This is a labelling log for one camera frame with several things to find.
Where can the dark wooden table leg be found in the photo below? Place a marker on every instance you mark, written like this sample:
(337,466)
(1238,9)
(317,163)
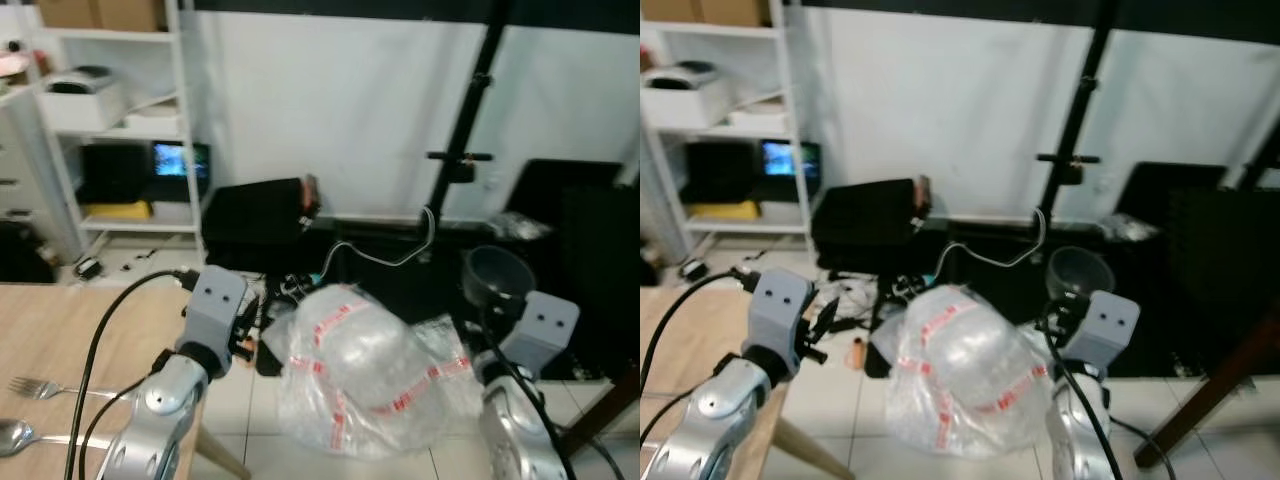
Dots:
(1210,385)
(600,415)

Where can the silver metal fork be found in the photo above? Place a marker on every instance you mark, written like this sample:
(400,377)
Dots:
(30,388)

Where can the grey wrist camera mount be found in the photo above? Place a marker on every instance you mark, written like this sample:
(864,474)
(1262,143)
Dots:
(775,310)
(545,330)
(1105,330)
(215,305)

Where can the silver metal spoon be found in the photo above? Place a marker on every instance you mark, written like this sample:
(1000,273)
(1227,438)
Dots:
(15,436)

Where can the white backdrop sheet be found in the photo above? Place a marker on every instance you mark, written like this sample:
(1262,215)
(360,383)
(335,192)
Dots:
(950,110)
(330,110)

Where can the black case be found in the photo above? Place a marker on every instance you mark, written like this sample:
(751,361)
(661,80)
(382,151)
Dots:
(865,225)
(255,225)

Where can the brown cardboard box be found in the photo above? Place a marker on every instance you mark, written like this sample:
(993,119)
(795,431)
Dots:
(65,12)
(735,12)
(668,10)
(130,14)

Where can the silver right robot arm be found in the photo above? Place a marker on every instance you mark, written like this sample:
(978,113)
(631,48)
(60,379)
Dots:
(515,430)
(1075,430)

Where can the white drawer cabinet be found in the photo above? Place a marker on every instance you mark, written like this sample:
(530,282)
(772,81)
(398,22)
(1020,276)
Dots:
(25,170)

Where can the black tripod pole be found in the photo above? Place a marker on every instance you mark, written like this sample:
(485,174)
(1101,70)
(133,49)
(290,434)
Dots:
(472,100)
(1080,100)

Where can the clear plastic bag red tape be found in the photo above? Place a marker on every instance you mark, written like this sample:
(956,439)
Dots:
(960,370)
(370,370)

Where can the yellow flat box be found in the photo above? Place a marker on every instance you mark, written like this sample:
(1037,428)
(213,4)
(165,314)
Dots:
(118,211)
(725,211)

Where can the light wooden table leg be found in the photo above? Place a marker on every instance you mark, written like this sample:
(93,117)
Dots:
(215,455)
(810,450)

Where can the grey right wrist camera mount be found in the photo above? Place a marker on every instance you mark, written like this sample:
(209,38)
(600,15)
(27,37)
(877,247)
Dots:
(545,330)
(1105,330)

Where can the white printer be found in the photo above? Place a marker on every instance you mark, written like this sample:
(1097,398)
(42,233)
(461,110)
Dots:
(85,105)
(690,100)

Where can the white flat box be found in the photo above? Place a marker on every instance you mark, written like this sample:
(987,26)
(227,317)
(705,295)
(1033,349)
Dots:
(760,117)
(152,118)

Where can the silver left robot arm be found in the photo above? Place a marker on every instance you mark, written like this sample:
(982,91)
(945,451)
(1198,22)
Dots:
(715,410)
(160,400)

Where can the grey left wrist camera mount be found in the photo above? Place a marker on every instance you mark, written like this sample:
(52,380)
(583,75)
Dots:
(215,305)
(775,310)

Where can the black fabric panel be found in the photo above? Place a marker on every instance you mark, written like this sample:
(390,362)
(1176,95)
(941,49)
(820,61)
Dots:
(1210,260)
(590,260)

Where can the black box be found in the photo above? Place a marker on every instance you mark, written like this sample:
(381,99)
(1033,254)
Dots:
(112,175)
(720,172)

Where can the small monitor blue screen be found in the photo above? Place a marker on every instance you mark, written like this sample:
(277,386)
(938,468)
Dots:
(785,158)
(178,160)

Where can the black power adapter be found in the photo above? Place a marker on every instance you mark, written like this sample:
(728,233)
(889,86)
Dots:
(695,270)
(88,268)

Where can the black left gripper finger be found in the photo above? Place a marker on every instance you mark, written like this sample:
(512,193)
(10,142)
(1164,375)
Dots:
(823,318)
(254,310)

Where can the grey translucent bowl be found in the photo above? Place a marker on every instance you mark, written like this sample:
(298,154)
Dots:
(1080,268)
(498,270)

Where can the white shelf unit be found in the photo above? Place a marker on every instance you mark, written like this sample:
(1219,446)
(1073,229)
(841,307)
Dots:
(183,120)
(788,120)

